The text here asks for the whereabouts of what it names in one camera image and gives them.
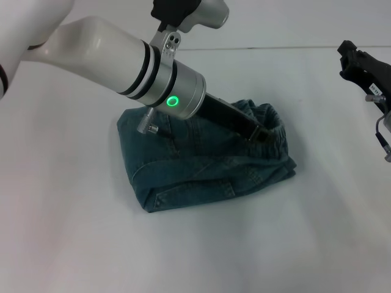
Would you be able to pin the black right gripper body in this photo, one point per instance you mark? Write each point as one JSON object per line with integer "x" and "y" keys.
{"x": 377, "y": 77}

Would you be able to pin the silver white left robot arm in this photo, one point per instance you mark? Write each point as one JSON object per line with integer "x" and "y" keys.
{"x": 107, "y": 58}

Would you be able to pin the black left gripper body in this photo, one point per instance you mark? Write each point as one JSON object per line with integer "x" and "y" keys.
{"x": 229, "y": 117}

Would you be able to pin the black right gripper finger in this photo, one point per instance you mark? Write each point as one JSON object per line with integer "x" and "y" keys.
{"x": 351, "y": 53}
{"x": 352, "y": 75}

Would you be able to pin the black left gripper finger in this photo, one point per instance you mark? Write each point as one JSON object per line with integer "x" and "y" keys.
{"x": 264, "y": 135}

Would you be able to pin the blue denim shorts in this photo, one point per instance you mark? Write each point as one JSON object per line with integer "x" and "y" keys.
{"x": 198, "y": 171}

